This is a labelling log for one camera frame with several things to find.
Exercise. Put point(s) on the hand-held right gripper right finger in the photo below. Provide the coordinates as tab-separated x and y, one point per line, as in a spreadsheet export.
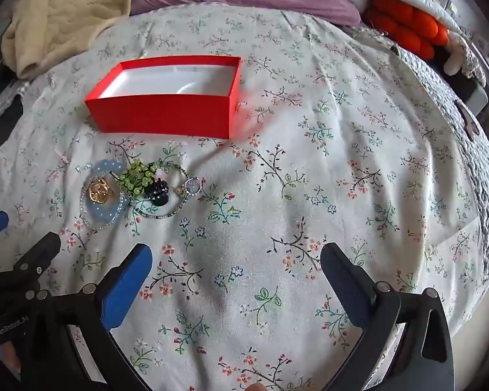
344	289

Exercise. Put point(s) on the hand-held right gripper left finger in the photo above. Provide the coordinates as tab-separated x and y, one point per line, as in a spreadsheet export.
126	289

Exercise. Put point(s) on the gold rings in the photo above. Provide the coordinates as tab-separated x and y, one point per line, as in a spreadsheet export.
97	192

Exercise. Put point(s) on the red cardboard box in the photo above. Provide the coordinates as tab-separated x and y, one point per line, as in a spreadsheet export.
159	115

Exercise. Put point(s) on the black bead cluster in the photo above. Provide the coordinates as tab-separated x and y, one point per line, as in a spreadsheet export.
157	194

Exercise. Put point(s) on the floral bed sheet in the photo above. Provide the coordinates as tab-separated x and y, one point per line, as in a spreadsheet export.
293	171

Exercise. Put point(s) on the grey quilted bedspread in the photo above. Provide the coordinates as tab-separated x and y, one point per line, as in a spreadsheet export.
444	102

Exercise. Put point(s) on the beige fleece blanket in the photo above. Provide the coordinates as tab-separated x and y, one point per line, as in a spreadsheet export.
65	16

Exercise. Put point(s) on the grey box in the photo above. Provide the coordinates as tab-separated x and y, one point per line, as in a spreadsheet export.
472	93

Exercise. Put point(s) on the orange plush toy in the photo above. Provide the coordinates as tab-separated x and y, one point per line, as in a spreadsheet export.
407	24

